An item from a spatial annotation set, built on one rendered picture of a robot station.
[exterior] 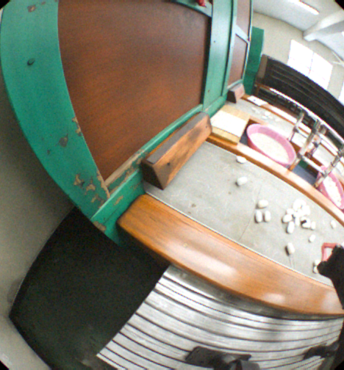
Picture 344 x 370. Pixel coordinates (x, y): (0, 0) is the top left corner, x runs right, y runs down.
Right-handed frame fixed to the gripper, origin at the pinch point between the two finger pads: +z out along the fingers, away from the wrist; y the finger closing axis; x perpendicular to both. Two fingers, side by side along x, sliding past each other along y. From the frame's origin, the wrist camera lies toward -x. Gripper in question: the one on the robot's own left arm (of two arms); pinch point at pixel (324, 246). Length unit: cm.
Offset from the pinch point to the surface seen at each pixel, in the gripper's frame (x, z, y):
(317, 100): -25.6, -2.6, 19.3
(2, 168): 32, -30, 124
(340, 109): -28.6, -2.9, 12.4
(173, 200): 10.1, 6.5, 41.4
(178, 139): -4.8, 5.4, 45.8
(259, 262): 11.4, 1.0, 14.4
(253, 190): -0.1, 18.7, 22.4
